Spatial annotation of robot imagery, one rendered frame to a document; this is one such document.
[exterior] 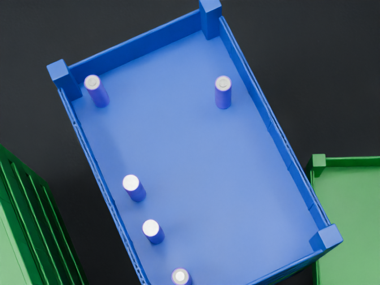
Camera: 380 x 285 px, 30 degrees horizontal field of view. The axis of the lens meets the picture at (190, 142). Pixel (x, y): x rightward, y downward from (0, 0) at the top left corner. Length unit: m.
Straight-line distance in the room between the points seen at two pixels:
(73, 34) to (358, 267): 0.60
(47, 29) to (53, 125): 0.17
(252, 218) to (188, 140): 0.11
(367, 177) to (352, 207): 0.05
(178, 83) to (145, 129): 0.07
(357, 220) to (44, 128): 0.52
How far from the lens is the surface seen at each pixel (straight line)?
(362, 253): 1.12
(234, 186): 0.79
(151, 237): 0.73
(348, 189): 1.13
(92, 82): 0.77
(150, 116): 0.81
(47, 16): 1.25
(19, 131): 1.19
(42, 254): 0.87
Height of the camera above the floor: 1.10
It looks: 75 degrees down
